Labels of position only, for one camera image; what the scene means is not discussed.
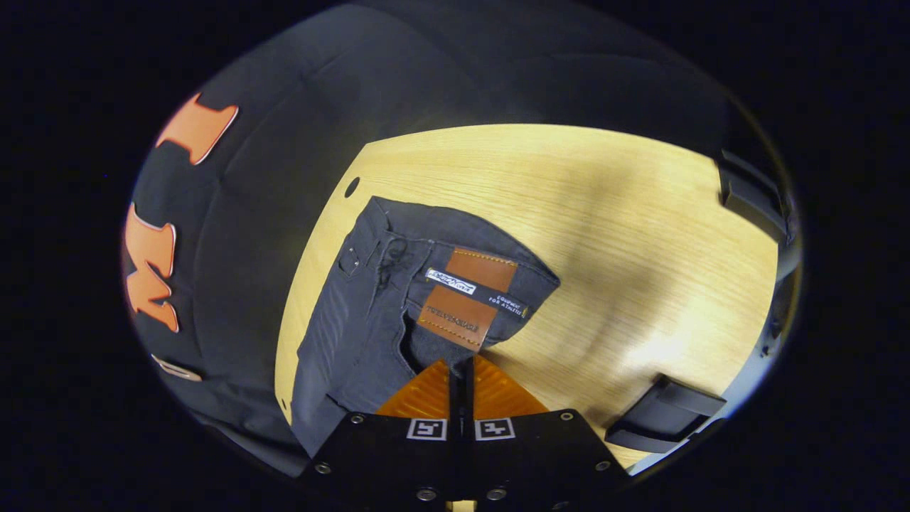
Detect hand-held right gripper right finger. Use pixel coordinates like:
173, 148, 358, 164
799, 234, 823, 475
462, 356, 631, 507

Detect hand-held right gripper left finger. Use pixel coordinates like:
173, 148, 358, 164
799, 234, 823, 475
302, 358, 463, 507

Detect black jeans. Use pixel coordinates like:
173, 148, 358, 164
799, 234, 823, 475
290, 197, 561, 457

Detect black chair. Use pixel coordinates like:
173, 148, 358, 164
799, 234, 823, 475
604, 148, 801, 456

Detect black backdrop cloth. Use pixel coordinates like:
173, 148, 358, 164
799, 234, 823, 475
121, 0, 783, 477

